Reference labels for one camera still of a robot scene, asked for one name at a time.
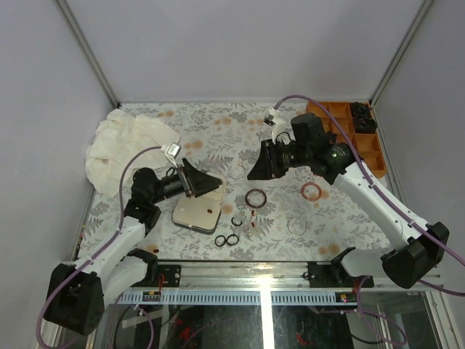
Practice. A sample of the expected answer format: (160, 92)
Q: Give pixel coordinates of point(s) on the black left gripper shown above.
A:
(195, 182)

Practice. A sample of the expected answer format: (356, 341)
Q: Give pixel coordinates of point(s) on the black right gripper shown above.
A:
(267, 166)

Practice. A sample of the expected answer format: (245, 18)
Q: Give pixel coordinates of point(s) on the cream navy jewelry box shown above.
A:
(195, 216)

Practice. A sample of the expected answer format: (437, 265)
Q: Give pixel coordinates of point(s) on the orange bangle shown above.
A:
(311, 196)

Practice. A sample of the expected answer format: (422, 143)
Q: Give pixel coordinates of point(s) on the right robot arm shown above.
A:
(416, 246)

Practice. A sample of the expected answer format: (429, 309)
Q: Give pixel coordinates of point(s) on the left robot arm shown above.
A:
(80, 291)

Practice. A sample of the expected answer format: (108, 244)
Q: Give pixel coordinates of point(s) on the twisted silver bangle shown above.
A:
(237, 171)

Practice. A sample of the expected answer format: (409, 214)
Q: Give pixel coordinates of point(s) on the dark purple bangle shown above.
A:
(255, 198)

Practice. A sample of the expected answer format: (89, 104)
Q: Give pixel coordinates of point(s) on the dark green bangle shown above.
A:
(236, 221)

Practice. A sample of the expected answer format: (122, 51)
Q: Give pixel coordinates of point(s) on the floral patterned tablecloth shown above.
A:
(214, 136)

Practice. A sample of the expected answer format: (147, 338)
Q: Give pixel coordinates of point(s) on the silver hoop bangle right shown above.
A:
(296, 227)

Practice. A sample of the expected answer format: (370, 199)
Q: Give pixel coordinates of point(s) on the white crumpled cloth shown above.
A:
(117, 140)

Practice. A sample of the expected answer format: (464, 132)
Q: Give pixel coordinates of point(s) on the wooden compartment tray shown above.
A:
(367, 145)

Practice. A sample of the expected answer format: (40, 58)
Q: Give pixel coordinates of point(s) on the dark fabric flower in tray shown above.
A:
(362, 119)

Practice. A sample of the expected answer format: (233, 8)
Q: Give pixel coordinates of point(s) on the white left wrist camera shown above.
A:
(171, 152)

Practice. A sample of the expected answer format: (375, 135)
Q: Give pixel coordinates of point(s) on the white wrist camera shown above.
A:
(171, 152)
(278, 124)

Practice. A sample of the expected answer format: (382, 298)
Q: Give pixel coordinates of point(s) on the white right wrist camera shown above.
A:
(278, 124)

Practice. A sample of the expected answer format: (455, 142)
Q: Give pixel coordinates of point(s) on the aluminium mounting rail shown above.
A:
(243, 283)

